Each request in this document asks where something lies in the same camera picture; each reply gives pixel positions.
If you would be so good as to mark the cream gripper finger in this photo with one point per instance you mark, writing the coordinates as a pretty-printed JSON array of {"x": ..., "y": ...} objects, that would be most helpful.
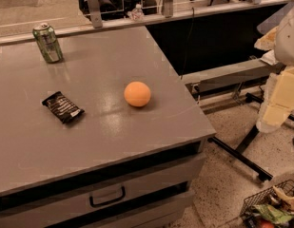
[
  {"x": 267, "y": 41},
  {"x": 278, "y": 102}
]

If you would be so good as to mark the orange fruit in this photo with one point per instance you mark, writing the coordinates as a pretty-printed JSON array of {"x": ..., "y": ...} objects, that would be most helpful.
[{"x": 137, "y": 94}]

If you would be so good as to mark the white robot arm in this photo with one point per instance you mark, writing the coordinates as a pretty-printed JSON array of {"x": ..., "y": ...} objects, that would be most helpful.
[{"x": 284, "y": 41}]

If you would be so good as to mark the green soda can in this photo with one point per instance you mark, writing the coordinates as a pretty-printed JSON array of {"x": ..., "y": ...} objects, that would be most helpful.
[{"x": 47, "y": 42}]

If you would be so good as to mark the white packet on ledge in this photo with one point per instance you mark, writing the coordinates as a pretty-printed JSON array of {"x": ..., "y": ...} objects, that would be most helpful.
[{"x": 269, "y": 58}]

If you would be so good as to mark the green snack bag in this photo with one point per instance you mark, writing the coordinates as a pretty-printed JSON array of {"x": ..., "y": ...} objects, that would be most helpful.
[{"x": 272, "y": 214}]

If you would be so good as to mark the clear plastic water bottle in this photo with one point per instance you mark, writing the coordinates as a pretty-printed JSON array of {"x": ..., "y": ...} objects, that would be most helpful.
[{"x": 137, "y": 13}]

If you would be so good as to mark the grey drawer cabinet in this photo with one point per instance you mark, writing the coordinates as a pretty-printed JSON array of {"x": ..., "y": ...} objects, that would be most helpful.
[{"x": 48, "y": 169}]

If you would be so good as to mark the black snack bar wrapper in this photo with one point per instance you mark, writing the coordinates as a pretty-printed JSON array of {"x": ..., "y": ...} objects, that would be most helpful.
[{"x": 62, "y": 107}]

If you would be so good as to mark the black wire basket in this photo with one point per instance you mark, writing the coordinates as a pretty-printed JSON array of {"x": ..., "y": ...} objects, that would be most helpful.
[{"x": 281, "y": 196}]

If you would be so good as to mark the black drawer handle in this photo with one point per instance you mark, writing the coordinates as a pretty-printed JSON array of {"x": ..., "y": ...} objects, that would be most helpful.
[{"x": 108, "y": 198}]

